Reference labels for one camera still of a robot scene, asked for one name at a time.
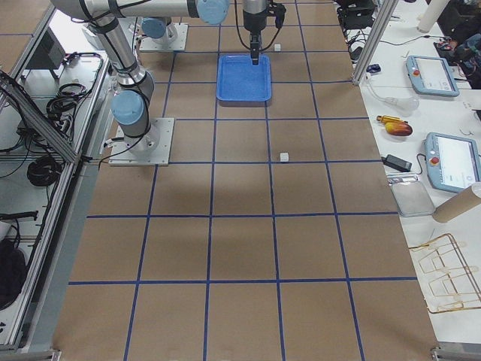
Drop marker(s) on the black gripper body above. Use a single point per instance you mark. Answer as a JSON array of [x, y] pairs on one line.
[[252, 19]]

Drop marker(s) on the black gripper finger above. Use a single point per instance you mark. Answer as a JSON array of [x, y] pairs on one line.
[[254, 47]]

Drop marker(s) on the white block mid table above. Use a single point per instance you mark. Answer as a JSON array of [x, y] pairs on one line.
[[284, 157]]

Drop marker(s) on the blue plastic tray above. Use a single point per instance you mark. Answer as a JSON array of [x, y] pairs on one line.
[[239, 80]]

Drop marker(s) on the silver metal tray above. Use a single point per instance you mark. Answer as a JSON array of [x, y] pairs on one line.
[[412, 199]]

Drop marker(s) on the orange toy mango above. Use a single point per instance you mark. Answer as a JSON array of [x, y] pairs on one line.
[[395, 125]]

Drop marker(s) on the white paper roll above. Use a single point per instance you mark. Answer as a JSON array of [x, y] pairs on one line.
[[432, 13]]

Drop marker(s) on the far teach pendant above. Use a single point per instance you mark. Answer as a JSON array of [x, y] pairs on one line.
[[431, 76]]

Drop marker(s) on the teach pendant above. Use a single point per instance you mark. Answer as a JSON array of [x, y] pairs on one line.
[[452, 162], [431, 76]]

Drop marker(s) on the black power adapter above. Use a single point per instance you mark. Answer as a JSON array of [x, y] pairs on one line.
[[396, 163]]

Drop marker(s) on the near teach pendant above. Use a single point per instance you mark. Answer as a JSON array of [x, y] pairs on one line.
[[452, 162]]

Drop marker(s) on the cardboard tube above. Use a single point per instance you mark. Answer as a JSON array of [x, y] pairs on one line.
[[458, 204]]

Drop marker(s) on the aluminium frame post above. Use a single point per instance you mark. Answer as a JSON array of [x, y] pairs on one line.
[[382, 20]]

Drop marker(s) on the gold wire rack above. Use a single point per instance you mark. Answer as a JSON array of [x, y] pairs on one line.
[[447, 280]]

